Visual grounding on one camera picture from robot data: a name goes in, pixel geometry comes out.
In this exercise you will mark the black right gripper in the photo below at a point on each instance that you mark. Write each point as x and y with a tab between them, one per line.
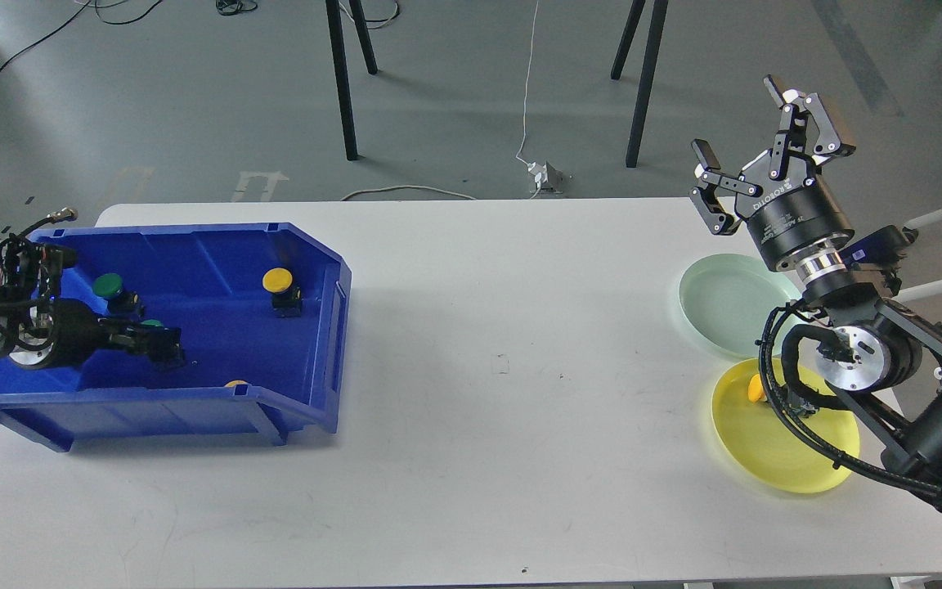
798	213

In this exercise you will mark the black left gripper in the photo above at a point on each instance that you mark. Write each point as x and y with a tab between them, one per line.
69	332

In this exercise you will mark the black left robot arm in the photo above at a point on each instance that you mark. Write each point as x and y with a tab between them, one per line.
31	276

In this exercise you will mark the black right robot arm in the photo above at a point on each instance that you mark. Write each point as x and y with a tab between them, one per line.
851	372

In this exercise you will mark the pale green plate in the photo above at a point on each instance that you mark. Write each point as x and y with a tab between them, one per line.
725	299

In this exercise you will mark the yellow push button back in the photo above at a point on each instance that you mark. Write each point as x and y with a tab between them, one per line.
286	294

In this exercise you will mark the yellow plate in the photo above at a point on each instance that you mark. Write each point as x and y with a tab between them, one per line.
747	429

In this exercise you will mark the blue plastic bin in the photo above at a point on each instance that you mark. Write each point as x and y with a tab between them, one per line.
206	280

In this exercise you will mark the black tripod legs right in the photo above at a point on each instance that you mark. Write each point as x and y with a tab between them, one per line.
648	69

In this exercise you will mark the white power adapter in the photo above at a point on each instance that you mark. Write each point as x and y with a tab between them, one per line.
547	180

